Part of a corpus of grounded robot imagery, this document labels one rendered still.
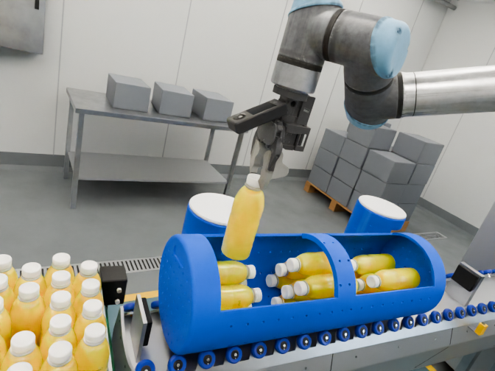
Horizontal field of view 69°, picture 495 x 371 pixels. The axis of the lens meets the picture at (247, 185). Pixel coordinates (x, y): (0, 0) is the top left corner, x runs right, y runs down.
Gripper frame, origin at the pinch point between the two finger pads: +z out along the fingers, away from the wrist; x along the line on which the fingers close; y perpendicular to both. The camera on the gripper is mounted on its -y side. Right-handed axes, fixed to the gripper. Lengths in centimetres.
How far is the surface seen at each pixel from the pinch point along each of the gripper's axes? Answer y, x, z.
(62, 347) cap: -35.1, -8.4, 33.1
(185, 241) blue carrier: -10.3, 5.8, 19.6
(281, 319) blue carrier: 12.3, -9.7, 32.4
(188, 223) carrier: 11, 58, 46
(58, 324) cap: -35.9, -2.5, 33.2
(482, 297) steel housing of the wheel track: 135, 3, 50
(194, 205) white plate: 13, 61, 40
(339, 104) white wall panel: 326, 363, 25
